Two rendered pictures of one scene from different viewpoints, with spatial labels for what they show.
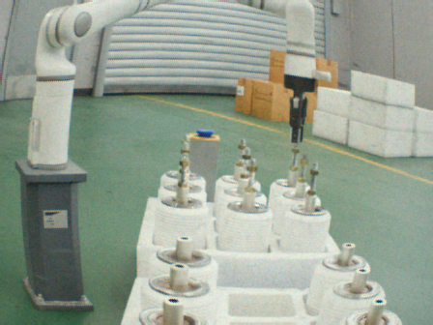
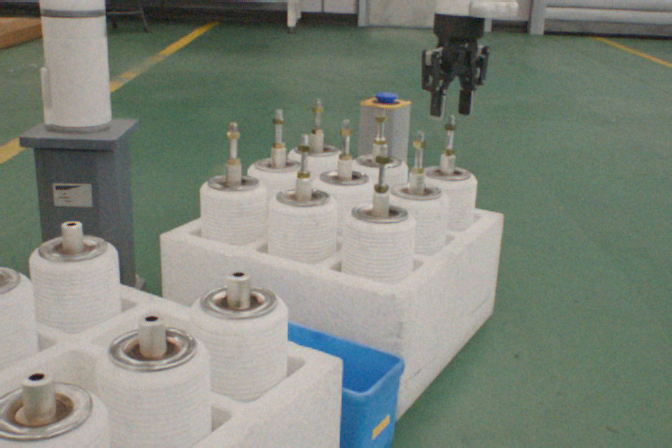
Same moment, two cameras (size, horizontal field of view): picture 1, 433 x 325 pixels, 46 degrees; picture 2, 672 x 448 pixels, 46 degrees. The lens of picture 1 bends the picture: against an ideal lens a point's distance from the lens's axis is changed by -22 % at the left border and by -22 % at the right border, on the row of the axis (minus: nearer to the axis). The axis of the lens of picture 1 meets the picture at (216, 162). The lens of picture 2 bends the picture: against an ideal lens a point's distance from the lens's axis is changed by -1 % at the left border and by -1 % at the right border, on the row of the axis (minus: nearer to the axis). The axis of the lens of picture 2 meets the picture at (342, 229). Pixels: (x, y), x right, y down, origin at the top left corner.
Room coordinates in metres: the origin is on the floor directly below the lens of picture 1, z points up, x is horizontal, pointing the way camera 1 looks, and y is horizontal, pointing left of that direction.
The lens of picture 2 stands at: (0.25, -0.65, 0.59)
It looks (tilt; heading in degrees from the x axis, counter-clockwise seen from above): 20 degrees down; 31
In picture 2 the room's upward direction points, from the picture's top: 2 degrees clockwise
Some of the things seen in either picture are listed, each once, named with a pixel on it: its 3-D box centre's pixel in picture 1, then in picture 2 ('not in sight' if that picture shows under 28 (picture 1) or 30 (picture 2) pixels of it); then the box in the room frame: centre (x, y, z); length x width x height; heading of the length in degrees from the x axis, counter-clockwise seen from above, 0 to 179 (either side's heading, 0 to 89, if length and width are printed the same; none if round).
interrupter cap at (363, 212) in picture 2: (308, 210); (379, 214); (1.12, -0.18, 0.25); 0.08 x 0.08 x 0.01
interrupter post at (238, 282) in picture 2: (346, 255); (238, 290); (0.80, -0.20, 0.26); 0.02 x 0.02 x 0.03
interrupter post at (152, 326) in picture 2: (360, 280); (152, 336); (0.68, -0.20, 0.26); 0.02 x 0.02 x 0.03
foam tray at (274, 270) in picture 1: (234, 266); (340, 277); (1.23, -0.06, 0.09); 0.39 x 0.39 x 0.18; 3
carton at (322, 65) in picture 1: (319, 73); not in sight; (5.38, -0.85, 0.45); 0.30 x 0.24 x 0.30; 29
